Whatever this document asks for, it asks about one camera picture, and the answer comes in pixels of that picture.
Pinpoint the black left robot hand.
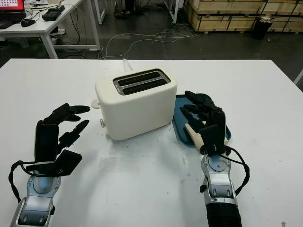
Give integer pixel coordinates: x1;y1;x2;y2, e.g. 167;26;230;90
34;103;91;164

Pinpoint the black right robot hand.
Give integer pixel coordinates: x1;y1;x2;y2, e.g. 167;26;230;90
179;90;226;144

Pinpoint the slice of white bread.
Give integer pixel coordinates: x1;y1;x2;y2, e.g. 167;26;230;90
184;122;229;151

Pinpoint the cream two-slot toaster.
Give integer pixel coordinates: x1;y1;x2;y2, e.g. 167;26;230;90
89;68;178;141

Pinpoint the blue plastic tray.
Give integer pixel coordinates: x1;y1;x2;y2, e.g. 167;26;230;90
172;94;232;143

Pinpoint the black trash bin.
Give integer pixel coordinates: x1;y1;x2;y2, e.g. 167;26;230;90
251;15;273;40

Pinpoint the grey table leg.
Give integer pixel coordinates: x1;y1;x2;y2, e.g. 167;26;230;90
293;68;303;92

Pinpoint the white office desk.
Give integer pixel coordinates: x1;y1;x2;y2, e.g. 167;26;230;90
0;0;101;59

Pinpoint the black computer mouse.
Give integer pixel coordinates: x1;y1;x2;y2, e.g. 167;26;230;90
20;18;36;27

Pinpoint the black handheld controller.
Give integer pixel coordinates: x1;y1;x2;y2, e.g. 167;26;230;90
42;6;65;21

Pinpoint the black laptop with red screen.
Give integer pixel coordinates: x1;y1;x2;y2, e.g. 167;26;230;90
0;0;27;29

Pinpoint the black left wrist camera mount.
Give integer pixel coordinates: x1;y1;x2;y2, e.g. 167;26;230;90
26;149;83;177

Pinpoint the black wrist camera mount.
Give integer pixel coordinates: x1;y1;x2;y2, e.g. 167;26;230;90
26;149;83;177
199;124;225;157

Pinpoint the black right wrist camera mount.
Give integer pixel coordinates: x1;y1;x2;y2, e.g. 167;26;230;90
199;124;225;157

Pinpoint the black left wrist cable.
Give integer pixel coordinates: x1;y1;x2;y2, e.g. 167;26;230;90
9;160;36;204

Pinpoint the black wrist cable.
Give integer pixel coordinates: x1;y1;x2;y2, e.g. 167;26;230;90
9;160;36;204
201;146;251;197

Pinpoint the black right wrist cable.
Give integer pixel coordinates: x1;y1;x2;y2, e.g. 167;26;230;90
201;146;251;197

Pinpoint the white cable on floor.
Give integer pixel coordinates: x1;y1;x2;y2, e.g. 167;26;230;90
98;28;201;60

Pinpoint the white table frame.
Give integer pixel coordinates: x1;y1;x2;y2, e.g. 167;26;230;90
93;0;107;25
165;0;178;24

